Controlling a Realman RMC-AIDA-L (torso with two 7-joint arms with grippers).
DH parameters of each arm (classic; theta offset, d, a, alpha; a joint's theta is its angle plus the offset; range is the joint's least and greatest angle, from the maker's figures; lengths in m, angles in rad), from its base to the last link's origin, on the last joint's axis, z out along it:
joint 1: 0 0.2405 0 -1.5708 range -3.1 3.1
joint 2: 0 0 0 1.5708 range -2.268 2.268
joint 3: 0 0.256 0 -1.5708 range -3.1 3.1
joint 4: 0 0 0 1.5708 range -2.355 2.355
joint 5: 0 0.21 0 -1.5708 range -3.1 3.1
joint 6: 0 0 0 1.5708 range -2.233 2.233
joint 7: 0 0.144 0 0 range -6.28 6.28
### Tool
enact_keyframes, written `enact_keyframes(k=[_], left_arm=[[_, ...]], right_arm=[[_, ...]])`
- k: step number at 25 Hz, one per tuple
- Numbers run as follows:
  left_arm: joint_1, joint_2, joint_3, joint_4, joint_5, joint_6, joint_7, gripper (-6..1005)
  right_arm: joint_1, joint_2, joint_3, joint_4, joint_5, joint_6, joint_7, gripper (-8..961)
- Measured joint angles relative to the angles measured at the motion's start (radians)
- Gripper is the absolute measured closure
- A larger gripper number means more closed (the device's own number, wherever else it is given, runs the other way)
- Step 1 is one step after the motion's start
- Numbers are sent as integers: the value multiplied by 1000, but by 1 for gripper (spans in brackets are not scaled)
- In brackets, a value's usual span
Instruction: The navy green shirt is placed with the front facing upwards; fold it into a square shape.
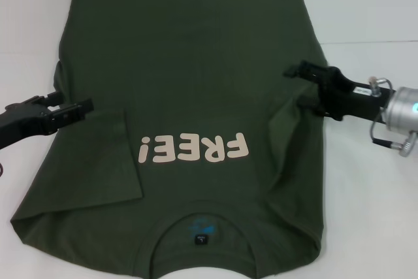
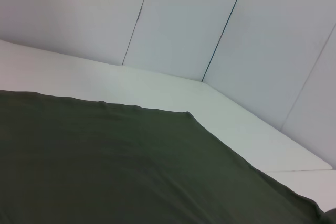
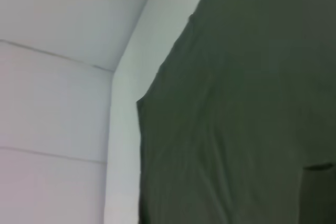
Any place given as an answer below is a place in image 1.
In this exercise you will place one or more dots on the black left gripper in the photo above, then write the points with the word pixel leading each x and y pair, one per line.
pixel 23 122

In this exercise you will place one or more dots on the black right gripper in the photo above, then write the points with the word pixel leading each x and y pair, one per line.
pixel 339 91

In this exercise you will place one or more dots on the dark green FREE! t-shirt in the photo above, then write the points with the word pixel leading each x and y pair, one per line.
pixel 196 63

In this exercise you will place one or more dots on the white and silver right arm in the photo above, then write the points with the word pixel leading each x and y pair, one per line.
pixel 401 109

